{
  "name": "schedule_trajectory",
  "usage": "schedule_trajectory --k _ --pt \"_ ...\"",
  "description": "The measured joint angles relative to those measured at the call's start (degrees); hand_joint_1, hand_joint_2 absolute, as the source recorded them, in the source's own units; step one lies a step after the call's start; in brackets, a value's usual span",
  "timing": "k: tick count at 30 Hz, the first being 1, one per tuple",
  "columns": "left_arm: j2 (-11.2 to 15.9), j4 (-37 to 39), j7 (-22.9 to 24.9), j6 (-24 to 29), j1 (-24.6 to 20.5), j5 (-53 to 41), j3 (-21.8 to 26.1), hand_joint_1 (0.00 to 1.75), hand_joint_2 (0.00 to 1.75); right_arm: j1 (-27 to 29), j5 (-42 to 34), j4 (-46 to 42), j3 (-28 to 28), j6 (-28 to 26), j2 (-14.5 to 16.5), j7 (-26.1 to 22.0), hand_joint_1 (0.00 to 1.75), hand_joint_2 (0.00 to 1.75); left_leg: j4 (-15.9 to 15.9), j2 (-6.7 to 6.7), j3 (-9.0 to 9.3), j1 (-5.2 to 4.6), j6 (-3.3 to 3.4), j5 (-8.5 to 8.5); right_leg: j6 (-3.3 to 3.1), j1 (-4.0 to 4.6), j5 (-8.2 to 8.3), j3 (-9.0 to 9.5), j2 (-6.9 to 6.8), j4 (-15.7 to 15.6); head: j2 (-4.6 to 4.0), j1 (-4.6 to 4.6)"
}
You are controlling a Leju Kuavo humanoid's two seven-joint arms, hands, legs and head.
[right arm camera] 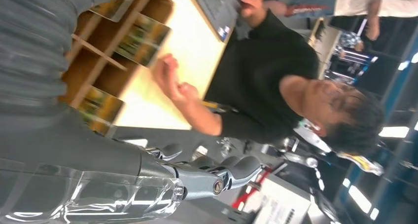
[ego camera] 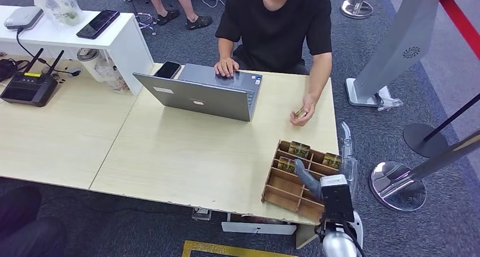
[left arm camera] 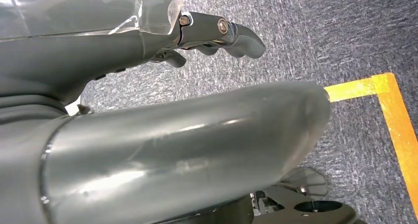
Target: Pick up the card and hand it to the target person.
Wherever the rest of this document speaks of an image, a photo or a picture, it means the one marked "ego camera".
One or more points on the white desk shelf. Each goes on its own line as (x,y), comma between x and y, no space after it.
(123,49)

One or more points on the grey open laptop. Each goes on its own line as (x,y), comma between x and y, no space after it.
(198,97)

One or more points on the grey kiosk stand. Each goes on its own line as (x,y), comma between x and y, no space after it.
(397,37)

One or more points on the clear printed plastic bag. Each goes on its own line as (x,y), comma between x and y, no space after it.
(60,6)

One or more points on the white desk bracket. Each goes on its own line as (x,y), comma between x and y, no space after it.
(258,228)

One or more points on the chrome stanchion with round base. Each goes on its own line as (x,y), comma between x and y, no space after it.
(356,9)

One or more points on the clear plastic wrap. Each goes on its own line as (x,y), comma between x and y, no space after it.
(388,103)

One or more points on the black controller with antennas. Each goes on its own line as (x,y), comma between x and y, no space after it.
(28,90)

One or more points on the wooden compartment card tray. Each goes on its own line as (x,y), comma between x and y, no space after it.
(281,187)

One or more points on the large black smartphone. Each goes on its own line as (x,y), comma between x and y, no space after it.
(98,24)

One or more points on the seated person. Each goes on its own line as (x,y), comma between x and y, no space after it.
(273,30)

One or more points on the black round base stand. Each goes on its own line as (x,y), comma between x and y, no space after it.
(422,137)

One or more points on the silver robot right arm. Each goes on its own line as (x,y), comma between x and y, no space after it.
(337,246)

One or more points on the person's right hand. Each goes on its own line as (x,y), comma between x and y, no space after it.
(227,67)

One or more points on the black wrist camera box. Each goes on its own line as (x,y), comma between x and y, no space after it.
(337,201)

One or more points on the small grey socket box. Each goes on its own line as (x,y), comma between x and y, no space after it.
(201,214)

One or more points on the flat grey device box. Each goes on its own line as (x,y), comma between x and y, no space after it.
(23,17)

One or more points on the person's right forearm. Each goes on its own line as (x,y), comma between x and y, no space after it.
(225,49)

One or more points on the crumpled clear plastic bag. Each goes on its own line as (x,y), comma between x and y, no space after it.
(112,81)

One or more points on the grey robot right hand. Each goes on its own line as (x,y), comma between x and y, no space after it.
(307,180)

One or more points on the clear plastic cup with lid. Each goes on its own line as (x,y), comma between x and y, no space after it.
(88,55)

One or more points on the person's left forearm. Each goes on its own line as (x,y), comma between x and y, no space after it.
(320,75)

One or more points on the large chrome stanchion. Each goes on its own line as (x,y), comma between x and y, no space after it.
(393,187)

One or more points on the person's left hand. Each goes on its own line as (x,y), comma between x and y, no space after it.
(309,107)

